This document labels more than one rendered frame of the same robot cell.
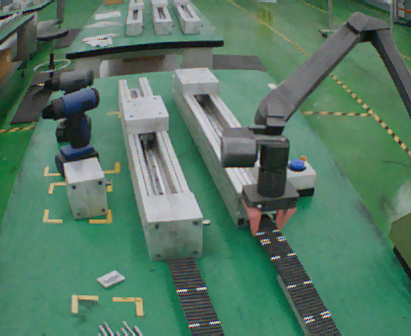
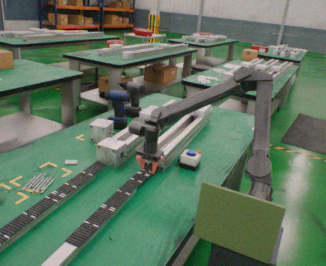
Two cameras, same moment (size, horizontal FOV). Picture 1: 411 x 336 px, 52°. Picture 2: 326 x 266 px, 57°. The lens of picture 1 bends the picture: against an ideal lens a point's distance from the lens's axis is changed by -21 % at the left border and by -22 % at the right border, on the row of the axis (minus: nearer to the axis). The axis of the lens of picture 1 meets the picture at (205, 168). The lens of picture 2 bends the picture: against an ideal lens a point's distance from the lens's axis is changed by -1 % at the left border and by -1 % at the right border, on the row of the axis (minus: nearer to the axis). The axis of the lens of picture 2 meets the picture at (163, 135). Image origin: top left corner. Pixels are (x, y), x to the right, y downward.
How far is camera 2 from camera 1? 0.80 m
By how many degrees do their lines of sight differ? 31
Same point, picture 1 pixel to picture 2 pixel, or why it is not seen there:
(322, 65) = (198, 99)
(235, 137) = (137, 121)
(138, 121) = (144, 114)
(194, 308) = (77, 178)
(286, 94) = (167, 109)
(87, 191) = (97, 130)
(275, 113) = (153, 115)
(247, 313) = (97, 194)
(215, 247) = (125, 168)
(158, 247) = (99, 157)
